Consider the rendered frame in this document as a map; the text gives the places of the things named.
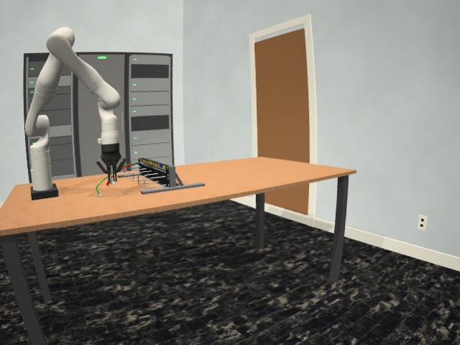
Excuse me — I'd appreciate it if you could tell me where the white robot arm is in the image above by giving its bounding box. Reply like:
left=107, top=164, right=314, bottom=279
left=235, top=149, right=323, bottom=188
left=25, top=27, right=121, bottom=190

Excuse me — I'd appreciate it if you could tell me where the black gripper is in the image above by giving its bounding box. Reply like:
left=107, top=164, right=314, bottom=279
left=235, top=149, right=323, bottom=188
left=96, top=143, right=127, bottom=184

